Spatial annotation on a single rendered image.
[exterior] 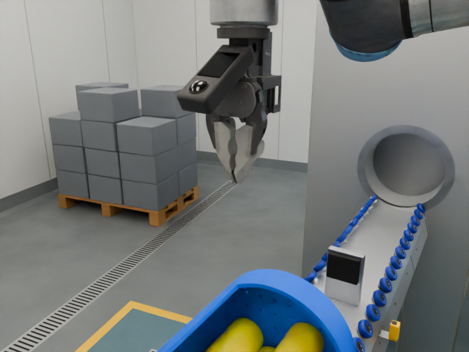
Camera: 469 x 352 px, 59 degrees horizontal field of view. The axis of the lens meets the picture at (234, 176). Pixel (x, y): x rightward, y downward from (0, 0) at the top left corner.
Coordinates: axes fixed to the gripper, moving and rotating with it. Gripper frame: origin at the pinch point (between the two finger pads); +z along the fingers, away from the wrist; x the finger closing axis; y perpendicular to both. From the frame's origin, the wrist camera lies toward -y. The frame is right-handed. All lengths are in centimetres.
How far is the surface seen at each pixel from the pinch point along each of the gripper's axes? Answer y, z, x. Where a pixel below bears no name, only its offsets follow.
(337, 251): 56, 37, 0
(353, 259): 54, 37, -5
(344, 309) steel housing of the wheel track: 52, 52, -4
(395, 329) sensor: 50, 52, -18
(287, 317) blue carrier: 14.5, 31.7, -3.2
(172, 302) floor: 132, 143, 127
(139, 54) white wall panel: 393, -4, 393
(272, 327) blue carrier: 14.5, 35.3, -0.1
